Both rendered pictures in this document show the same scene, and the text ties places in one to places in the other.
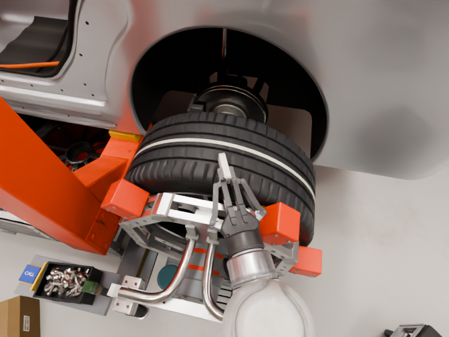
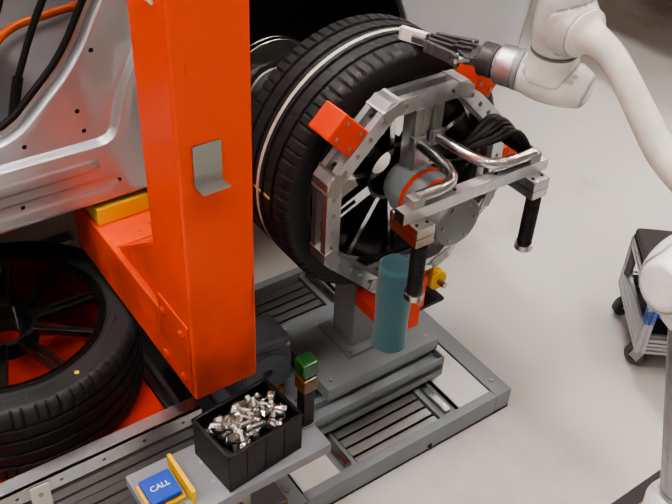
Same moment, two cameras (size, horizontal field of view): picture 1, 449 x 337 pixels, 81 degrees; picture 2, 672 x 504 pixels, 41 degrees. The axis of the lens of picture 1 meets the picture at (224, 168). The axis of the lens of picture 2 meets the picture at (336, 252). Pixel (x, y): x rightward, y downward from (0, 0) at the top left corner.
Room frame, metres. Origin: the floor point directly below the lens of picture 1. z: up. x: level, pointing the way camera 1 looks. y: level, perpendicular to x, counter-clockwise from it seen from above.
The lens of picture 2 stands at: (-0.80, 1.51, 2.05)
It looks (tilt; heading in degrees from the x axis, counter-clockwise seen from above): 38 degrees down; 311
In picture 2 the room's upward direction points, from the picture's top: 3 degrees clockwise
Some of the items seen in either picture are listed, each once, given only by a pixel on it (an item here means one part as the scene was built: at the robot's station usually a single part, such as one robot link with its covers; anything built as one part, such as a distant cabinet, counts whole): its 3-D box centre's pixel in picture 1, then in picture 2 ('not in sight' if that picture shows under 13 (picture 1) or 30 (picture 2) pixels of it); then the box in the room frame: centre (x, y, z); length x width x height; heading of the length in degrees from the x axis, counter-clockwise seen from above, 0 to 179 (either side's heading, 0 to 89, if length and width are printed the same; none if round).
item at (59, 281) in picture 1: (69, 283); (248, 431); (0.18, 0.66, 0.51); 0.20 x 0.14 x 0.13; 84
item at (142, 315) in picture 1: (135, 309); (416, 269); (0.06, 0.27, 0.83); 0.04 x 0.04 x 0.16
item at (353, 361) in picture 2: not in sight; (357, 308); (0.42, 0.02, 0.32); 0.40 x 0.30 x 0.28; 78
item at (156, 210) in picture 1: (208, 243); (411, 186); (0.26, 0.05, 0.85); 0.54 x 0.07 x 0.54; 78
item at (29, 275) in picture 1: (31, 274); (160, 489); (0.23, 0.87, 0.47); 0.07 x 0.07 x 0.02; 78
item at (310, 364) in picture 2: (89, 287); (306, 365); (0.15, 0.51, 0.64); 0.04 x 0.04 x 0.04; 78
